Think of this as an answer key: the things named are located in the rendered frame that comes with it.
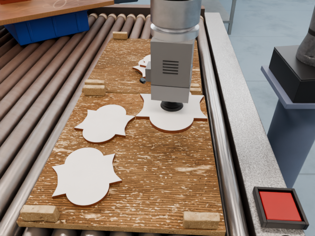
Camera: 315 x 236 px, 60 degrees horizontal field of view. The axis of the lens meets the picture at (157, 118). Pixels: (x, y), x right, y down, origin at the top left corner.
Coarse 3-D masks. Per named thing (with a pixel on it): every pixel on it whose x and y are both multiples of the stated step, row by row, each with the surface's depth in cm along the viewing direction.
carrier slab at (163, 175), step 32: (96, 96) 76; (128, 96) 76; (64, 128) 65; (128, 128) 65; (192, 128) 65; (64, 160) 57; (128, 160) 57; (160, 160) 57; (192, 160) 57; (32, 192) 50; (128, 192) 50; (160, 192) 50; (192, 192) 50; (32, 224) 46; (64, 224) 46; (96, 224) 45; (128, 224) 45; (160, 224) 45; (224, 224) 45
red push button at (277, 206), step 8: (264, 192) 51; (272, 192) 51; (280, 192) 51; (264, 200) 50; (272, 200) 50; (280, 200) 50; (288, 200) 50; (264, 208) 49; (272, 208) 49; (280, 208) 49; (288, 208) 49; (296, 208) 49; (272, 216) 47; (280, 216) 47; (288, 216) 47; (296, 216) 47
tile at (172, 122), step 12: (144, 96) 54; (192, 96) 54; (144, 108) 50; (156, 108) 50; (192, 108) 50; (156, 120) 47; (168, 120) 47; (180, 120) 47; (192, 120) 47; (204, 120) 48; (168, 132) 46; (180, 132) 46
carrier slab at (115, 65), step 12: (108, 48) 103; (120, 48) 103; (132, 48) 103; (144, 48) 103; (108, 60) 95; (120, 60) 95; (132, 60) 95; (96, 72) 88; (108, 72) 88; (120, 72) 88; (132, 72) 88; (192, 72) 88; (108, 84) 82; (120, 84) 82; (132, 84) 82; (144, 84) 82
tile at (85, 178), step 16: (80, 160) 56; (96, 160) 56; (112, 160) 56; (64, 176) 52; (80, 176) 52; (96, 176) 52; (112, 176) 52; (64, 192) 49; (80, 192) 49; (96, 192) 49
